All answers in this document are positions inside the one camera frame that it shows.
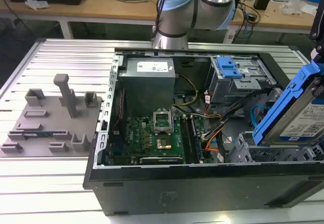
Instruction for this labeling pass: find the black PC case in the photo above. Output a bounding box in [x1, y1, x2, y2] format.
[83, 47, 324, 217]

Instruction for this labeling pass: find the yellow black power cable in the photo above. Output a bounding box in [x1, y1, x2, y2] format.
[172, 73, 200, 107]

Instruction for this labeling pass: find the clear plastic bag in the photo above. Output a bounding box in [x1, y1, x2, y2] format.
[279, 0, 306, 15]

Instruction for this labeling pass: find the green motherboard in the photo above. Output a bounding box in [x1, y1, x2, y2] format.
[108, 107, 212, 166]

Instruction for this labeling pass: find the gray power supply unit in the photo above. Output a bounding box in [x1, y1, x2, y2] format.
[117, 57, 178, 109]

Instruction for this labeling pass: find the blue carrier in bay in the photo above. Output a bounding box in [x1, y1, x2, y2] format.
[217, 56, 244, 80]

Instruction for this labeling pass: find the crumpled white paper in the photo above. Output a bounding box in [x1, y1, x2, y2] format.
[24, 0, 51, 10]

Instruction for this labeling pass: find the black RAM slot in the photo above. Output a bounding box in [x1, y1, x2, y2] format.
[180, 116, 193, 164]

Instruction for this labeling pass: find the gray parts rack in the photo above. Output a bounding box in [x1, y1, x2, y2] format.
[0, 73, 104, 158]

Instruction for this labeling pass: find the CPU socket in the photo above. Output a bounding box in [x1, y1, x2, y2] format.
[154, 135, 175, 152]

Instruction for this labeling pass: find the gray disk bay with carrier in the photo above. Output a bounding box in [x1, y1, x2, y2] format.
[206, 55, 284, 106]

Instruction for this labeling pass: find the wooden desk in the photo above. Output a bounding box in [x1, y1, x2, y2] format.
[0, 0, 324, 44]

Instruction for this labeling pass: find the black sleeved cable bundle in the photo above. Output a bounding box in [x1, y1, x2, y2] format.
[202, 89, 273, 143]

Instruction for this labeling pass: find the blue disk wire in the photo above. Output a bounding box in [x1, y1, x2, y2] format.
[249, 104, 267, 131]

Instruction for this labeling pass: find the RAM stick on rack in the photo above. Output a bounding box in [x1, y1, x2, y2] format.
[22, 132, 55, 137]

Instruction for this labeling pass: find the hard disk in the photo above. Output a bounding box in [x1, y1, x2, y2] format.
[252, 63, 324, 147]

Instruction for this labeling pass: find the black graphics card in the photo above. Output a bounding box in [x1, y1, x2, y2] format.
[131, 155, 185, 166]

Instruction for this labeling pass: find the metal socket cover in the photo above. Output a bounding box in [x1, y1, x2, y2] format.
[153, 109, 174, 135]

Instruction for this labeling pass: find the small black box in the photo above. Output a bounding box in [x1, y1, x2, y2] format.
[253, 0, 272, 10]

